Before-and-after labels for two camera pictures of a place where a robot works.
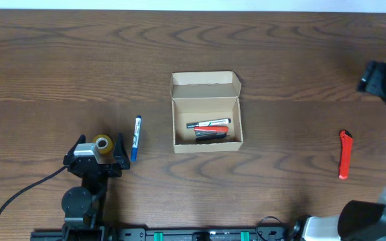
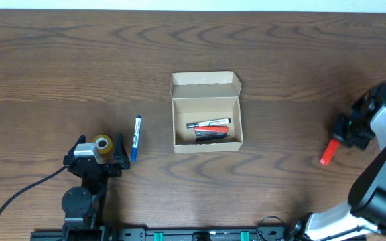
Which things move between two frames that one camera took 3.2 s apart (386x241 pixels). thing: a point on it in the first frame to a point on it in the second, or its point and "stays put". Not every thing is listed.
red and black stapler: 206,132 stays put
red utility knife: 346,154 to 330,152
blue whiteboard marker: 137,138 stays put
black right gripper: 374,82 to 344,132
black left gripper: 104,167 stays put
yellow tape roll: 103,143 stays put
